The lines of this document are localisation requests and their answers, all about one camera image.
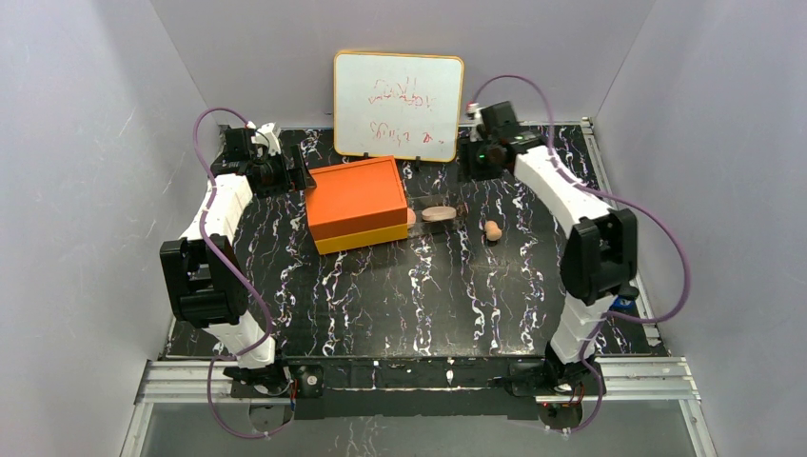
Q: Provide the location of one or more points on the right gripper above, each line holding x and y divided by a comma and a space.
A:
475, 154

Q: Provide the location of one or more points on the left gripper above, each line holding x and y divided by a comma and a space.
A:
297, 174

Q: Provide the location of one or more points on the orange drawer organizer box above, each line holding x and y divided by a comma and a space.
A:
356, 205

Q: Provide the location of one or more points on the large round beige puff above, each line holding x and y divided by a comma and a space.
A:
438, 214

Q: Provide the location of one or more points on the small round pink puff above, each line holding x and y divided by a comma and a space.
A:
411, 218

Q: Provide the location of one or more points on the beige gourd makeup sponge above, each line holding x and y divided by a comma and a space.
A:
492, 231

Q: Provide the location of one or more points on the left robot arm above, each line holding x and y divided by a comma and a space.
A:
205, 283

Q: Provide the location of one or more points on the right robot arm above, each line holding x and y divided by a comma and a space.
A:
599, 259

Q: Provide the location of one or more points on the yellow-framed whiteboard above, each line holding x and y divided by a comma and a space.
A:
405, 105

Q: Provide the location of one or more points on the blue stapler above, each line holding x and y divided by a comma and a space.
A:
625, 302

